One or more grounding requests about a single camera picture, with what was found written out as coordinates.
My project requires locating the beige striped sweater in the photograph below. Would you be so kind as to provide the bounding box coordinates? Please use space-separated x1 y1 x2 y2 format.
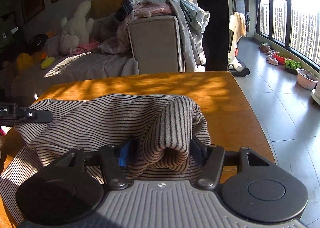
1 94 211 223

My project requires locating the pile of clothes on chair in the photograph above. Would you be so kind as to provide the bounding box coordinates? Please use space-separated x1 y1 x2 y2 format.
99 0 210 74

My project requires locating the yellow plush toy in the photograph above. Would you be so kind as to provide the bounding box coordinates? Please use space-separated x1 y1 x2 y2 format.
16 52 47 73

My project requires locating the grey covered sofa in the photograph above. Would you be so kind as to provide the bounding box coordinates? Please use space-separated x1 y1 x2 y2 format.
6 37 139 98

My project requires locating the black cap on sofa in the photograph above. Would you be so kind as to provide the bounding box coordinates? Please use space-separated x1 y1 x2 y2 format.
28 34 48 53

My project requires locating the pink cloth on sofa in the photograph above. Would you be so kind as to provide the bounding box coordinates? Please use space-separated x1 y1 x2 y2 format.
69 39 100 55

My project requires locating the white plush rabbit toy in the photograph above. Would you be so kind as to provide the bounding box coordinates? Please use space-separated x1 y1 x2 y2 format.
59 0 94 55

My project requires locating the white upright vacuum cleaner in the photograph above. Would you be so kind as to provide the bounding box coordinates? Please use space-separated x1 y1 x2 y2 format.
228 0 250 77

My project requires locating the red flower pot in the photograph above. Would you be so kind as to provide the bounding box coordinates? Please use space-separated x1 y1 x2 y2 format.
272 52 288 65

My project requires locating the small green potted plant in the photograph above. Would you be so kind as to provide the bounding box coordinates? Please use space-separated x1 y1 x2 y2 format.
284 58 302 75

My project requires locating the yellow sofa cushion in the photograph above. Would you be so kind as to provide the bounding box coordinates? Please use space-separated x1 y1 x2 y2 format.
89 0 123 20

